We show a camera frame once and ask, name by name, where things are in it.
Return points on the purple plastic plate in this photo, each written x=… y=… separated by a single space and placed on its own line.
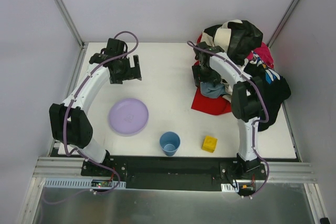
x=128 y=116

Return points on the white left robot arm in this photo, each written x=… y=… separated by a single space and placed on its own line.
x=69 y=122

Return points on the yellow toy cube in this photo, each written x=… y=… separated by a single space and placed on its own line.
x=209 y=144

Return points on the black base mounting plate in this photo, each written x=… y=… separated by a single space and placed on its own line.
x=175 y=173

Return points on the grey-blue cloth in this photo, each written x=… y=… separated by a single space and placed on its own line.
x=212 y=91

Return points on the aluminium frame post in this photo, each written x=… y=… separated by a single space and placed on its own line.
x=69 y=22
x=283 y=21

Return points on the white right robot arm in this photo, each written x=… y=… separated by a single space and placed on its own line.
x=247 y=104

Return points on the aluminium front rail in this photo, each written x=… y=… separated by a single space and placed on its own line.
x=70 y=167

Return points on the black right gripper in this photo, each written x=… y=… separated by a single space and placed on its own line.
x=200 y=77

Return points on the blue plastic cup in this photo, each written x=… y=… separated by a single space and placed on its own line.
x=169 y=143

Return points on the right aluminium frame post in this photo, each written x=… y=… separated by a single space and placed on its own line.
x=283 y=21

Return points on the left aluminium frame post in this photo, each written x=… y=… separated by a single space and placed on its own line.
x=69 y=22

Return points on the red cloth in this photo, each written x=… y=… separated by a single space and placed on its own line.
x=210 y=106

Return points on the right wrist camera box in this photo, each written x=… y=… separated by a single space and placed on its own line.
x=207 y=47

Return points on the cream and black jacket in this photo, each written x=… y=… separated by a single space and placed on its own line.
x=237 y=37

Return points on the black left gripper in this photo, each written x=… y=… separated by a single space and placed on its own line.
x=132 y=73

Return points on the black printed t-shirt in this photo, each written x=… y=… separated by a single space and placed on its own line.
x=276 y=90

